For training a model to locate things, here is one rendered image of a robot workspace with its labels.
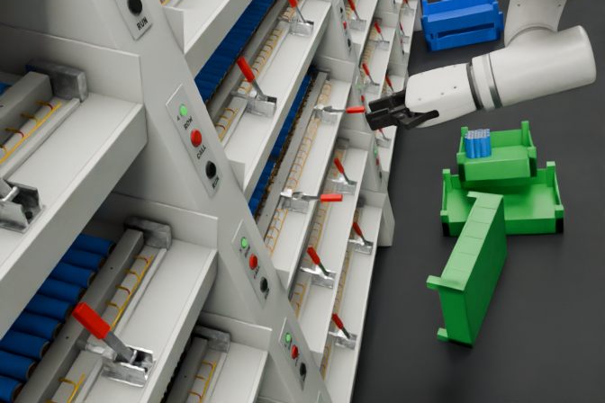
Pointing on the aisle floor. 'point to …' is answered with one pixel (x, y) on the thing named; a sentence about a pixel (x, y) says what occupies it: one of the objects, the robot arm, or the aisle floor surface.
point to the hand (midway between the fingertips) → (381, 112)
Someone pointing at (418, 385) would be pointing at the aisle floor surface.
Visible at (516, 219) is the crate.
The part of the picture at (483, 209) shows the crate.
